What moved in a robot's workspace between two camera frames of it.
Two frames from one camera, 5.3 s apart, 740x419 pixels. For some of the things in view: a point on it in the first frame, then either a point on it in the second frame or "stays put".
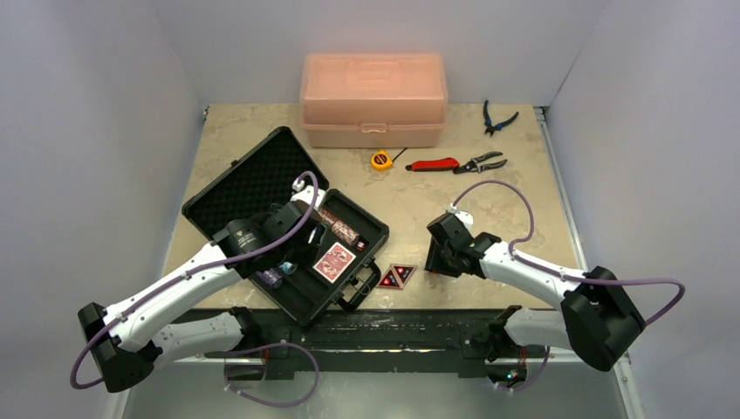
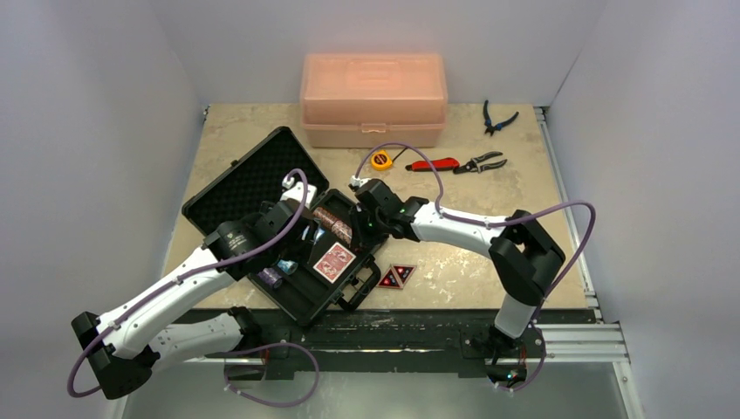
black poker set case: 337,266 stays put
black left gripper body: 300,251 stays put
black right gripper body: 441,254 -> 360,214
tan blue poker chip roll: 346,233 stays put
